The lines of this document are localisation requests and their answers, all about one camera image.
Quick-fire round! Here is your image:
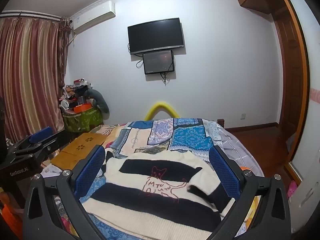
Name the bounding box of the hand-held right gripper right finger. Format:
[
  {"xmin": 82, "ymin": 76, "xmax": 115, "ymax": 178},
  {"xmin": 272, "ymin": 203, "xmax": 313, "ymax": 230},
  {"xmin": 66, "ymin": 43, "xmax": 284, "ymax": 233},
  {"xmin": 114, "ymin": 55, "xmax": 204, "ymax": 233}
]
[{"xmin": 209, "ymin": 145, "xmax": 292, "ymax": 240}]

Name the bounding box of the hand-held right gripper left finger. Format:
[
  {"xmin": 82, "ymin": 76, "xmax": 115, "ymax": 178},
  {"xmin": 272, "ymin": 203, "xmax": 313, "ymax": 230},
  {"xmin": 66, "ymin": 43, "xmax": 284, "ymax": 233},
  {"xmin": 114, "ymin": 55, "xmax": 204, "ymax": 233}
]
[{"xmin": 22, "ymin": 145, "xmax": 107, "ymax": 240}]

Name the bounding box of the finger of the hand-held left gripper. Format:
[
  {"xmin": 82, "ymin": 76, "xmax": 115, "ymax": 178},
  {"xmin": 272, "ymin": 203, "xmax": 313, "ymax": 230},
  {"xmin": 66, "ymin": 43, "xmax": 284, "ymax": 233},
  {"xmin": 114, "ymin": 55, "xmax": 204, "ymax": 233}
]
[
  {"xmin": 10, "ymin": 127, "xmax": 54, "ymax": 155},
  {"xmin": 37, "ymin": 130, "xmax": 75, "ymax": 159}
]

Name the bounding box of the cream navy striped sweater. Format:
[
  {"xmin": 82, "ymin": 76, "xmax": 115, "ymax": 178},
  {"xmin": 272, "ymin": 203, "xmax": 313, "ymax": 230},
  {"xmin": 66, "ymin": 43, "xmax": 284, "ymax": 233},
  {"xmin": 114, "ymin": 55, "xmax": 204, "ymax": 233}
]
[{"xmin": 80, "ymin": 151, "xmax": 232, "ymax": 240}]

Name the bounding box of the bamboo lap table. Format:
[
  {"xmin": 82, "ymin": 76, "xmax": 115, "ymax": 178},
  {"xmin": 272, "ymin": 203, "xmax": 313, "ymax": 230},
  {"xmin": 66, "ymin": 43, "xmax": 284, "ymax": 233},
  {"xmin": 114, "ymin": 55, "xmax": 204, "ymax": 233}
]
[{"xmin": 51, "ymin": 133, "xmax": 107, "ymax": 173}]

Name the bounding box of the grey checked bed sheet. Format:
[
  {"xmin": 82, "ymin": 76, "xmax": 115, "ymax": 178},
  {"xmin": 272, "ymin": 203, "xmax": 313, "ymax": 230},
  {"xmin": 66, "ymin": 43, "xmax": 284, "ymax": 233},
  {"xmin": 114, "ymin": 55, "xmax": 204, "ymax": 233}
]
[{"xmin": 215, "ymin": 122, "xmax": 265, "ymax": 178}]

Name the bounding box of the orange box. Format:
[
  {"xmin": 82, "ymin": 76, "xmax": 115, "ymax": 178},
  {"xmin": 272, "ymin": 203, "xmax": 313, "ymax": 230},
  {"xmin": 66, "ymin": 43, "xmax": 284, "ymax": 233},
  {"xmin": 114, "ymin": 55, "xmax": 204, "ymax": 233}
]
[{"xmin": 73, "ymin": 103, "xmax": 93, "ymax": 114}]

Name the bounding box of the orange fleece blanket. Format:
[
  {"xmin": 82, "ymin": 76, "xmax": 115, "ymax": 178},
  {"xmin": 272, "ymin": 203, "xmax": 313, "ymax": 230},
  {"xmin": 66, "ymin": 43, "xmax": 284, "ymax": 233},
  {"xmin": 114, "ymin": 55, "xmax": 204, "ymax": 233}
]
[{"xmin": 240, "ymin": 165, "xmax": 261, "ymax": 232}]

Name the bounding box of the orange bag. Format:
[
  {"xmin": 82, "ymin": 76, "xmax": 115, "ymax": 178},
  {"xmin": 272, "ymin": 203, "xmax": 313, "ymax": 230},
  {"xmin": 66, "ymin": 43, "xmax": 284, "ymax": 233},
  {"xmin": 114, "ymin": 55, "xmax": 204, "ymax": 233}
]
[{"xmin": 0, "ymin": 192, "xmax": 23, "ymax": 239}]

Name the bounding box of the pile of household clutter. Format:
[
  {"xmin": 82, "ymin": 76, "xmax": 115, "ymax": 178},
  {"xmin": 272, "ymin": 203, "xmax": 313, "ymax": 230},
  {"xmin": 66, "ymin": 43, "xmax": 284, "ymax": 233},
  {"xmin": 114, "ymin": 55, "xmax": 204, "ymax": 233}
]
[{"xmin": 59, "ymin": 78, "xmax": 94, "ymax": 110}]

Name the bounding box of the grey plush toy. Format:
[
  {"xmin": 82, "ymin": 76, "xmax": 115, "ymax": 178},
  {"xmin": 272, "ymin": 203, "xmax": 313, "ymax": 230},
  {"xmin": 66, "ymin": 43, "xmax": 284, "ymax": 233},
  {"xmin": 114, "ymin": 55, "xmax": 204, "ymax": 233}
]
[{"xmin": 84, "ymin": 89, "xmax": 111, "ymax": 119}]

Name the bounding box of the red striped curtain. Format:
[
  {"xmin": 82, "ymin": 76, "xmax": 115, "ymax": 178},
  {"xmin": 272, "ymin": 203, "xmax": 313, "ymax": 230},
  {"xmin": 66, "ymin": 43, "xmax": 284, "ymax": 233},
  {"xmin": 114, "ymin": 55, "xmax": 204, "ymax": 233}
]
[{"xmin": 0, "ymin": 15, "xmax": 71, "ymax": 143}]

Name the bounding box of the pink slipper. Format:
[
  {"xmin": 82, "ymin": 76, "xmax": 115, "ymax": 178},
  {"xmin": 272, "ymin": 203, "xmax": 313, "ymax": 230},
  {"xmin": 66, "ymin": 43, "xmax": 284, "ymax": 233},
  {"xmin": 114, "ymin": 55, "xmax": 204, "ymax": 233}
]
[{"xmin": 287, "ymin": 180, "xmax": 298, "ymax": 198}]

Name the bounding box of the blue patchwork blanket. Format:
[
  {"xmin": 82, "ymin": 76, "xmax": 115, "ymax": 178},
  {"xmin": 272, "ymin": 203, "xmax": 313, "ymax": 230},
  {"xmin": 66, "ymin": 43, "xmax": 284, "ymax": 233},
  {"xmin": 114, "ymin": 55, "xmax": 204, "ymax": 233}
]
[{"xmin": 54, "ymin": 117, "xmax": 240, "ymax": 240}]

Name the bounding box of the yellow foam tube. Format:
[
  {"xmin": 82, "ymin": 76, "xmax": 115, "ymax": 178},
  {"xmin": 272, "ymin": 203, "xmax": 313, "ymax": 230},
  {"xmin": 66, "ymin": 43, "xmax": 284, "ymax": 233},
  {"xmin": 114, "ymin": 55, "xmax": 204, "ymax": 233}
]
[{"xmin": 145, "ymin": 102, "xmax": 179, "ymax": 122}]

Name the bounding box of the white air conditioner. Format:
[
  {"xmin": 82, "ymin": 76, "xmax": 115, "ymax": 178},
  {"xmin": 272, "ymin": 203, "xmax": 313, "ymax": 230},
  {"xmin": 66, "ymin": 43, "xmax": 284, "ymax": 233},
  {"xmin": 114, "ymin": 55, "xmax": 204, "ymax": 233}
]
[{"xmin": 70, "ymin": 0, "xmax": 116, "ymax": 35}]

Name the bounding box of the black monitor cable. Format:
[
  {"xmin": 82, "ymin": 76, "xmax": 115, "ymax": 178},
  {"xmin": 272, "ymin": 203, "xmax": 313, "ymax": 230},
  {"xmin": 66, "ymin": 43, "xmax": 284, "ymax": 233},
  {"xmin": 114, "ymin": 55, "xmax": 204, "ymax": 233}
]
[{"xmin": 161, "ymin": 71, "xmax": 176, "ymax": 86}]

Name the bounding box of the small black wall monitor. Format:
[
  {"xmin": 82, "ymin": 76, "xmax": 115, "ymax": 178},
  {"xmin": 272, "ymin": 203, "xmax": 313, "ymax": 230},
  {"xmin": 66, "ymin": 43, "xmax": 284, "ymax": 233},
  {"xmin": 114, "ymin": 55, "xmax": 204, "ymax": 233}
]
[{"xmin": 142, "ymin": 50, "xmax": 175, "ymax": 75}]

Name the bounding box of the black wall television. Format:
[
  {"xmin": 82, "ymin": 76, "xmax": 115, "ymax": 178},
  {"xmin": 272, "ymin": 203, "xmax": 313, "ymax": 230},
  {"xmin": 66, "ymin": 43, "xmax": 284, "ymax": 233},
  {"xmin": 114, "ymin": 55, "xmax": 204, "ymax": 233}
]
[{"xmin": 127, "ymin": 18, "xmax": 186, "ymax": 55}]

